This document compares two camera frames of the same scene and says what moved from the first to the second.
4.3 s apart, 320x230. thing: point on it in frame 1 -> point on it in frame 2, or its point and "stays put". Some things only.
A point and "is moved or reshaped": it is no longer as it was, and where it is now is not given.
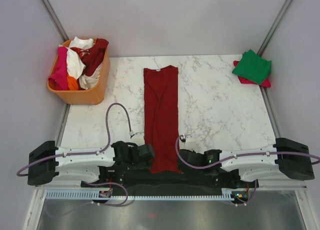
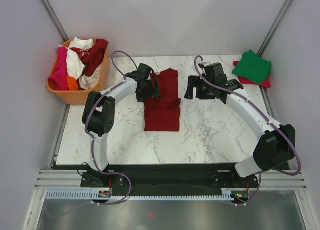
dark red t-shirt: (161, 117) is moved or reshaped
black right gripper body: (186, 170) -> (206, 90)
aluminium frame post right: (280, 16) stays put
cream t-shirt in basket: (87, 82) stays put
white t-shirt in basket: (74, 64) stays put
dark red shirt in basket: (92, 57) stays put
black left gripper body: (138, 165) -> (146, 92)
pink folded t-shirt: (267, 83) stays put
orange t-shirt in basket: (72, 84) stays put
